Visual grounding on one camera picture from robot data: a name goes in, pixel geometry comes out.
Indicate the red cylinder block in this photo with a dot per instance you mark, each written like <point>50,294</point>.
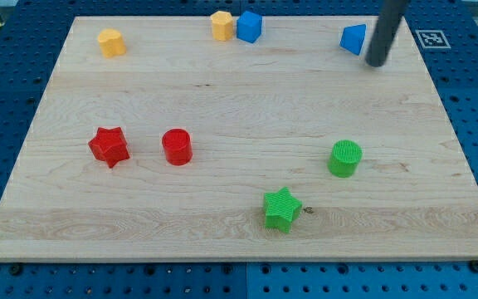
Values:
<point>177,146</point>

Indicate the red star block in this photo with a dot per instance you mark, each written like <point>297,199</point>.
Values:
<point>110,146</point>

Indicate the yellow hexagon block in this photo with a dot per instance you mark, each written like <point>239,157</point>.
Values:
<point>222,26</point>

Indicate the blue triangle block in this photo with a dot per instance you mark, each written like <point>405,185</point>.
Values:
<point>353,38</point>

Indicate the light wooden board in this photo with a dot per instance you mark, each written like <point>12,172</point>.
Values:
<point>261,116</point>

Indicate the yellow heart block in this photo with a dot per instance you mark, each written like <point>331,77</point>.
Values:
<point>111,43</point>

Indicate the black white fiducial marker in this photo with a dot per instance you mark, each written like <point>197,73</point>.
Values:
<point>432,39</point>

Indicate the green cylinder block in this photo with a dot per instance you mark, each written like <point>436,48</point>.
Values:
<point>344,158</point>

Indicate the green star block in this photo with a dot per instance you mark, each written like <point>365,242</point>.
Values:
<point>281,209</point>

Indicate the blue cube block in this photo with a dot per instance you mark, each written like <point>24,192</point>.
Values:
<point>249,26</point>

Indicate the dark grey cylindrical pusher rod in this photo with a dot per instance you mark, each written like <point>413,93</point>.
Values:
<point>386,28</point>

